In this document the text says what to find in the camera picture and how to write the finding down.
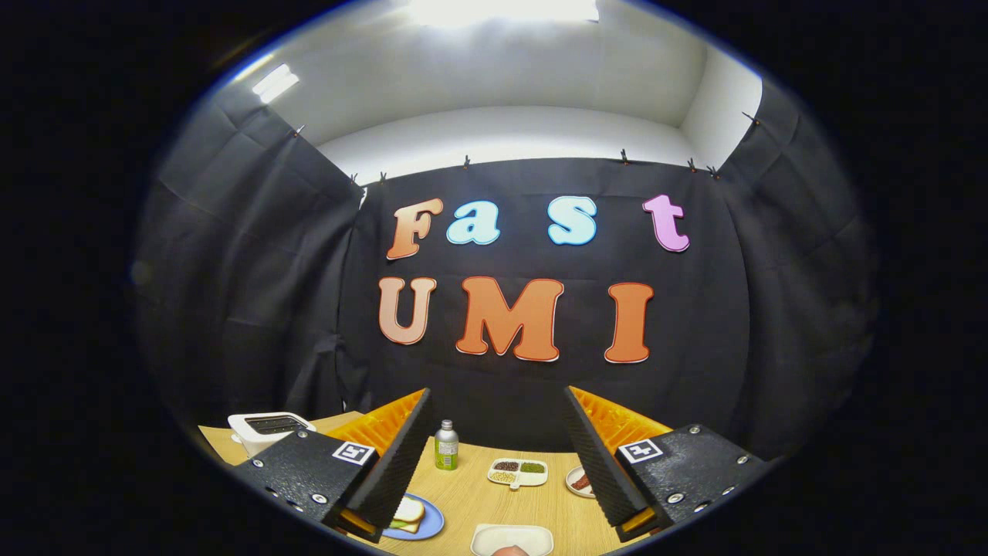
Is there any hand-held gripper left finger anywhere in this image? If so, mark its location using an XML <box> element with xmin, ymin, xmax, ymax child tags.
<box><xmin>230</xmin><ymin>388</ymin><xmax>435</xmax><ymax>544</ymax></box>

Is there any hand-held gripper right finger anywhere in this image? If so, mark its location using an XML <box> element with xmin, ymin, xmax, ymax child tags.
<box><xmin>562</xmin><ymin>386</ymin><xmax>773</xmax><ymax>543</ymax></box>

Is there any green label metal bottle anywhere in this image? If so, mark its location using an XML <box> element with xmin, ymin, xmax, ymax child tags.
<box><xmin>434</xmin><ymin>419</ymin><xmax>459</xmax><ymax>471</ymax></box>

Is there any blue round plate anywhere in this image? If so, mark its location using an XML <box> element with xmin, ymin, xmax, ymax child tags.
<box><xmin>384</xmin><ymin>493</ymin><xmax>445</xmax><ymax>541</ymax></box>

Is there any white divided dish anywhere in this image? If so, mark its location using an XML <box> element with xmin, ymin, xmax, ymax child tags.
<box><xmin>487</xmin><ymin>458</ymin><xmax>550</xmax><ymax>491</ymax></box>

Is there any white square plate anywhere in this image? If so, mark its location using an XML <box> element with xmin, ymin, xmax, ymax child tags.
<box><xmin>470</xmin><ymin>524</ymin><xmax>555</xmax><ymax>556</ymax></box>

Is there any white toaster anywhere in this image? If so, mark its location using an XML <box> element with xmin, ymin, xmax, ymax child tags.
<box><xmin>228</xmin><ymin>412</ymin><xmax>317</xmax><ymax>458</ymax></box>

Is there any black backdrop cloth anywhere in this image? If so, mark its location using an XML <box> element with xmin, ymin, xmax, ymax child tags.
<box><xmin>131</xmin><ymin>73</ymin><xmax>881</xmax><ymax>464</ymax></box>

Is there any small ceiling light panel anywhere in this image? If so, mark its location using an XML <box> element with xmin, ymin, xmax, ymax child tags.
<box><xmin>252</xmin><ymin>63</ymin><xmax>300</xmax><ymax>104</ymax></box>

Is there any large ceiling light panel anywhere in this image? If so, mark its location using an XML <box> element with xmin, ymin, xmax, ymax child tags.
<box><xmin>405</xmin><ymin>0</ymin><xmax>601</xmax><ymax>25</ymax></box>

